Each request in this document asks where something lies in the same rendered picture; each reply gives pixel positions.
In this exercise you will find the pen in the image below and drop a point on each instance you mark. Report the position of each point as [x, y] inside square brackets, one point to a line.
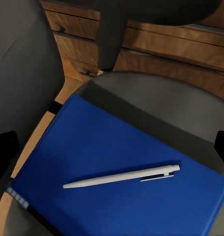
[125, 176]

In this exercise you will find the folder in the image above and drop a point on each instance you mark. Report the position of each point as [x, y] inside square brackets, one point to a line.
[85, 142]

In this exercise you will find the swivel chair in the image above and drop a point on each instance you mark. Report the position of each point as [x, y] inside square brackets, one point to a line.
[181, 115]

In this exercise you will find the bookcase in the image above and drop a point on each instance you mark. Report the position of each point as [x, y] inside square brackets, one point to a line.
[68, 68]

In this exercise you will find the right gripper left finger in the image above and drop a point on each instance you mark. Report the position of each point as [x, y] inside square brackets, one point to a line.
[9, 146]

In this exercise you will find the cabinet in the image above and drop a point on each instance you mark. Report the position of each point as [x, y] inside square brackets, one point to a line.
[193, 53]

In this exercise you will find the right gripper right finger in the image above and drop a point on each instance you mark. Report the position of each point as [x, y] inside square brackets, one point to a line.
[219, 144]

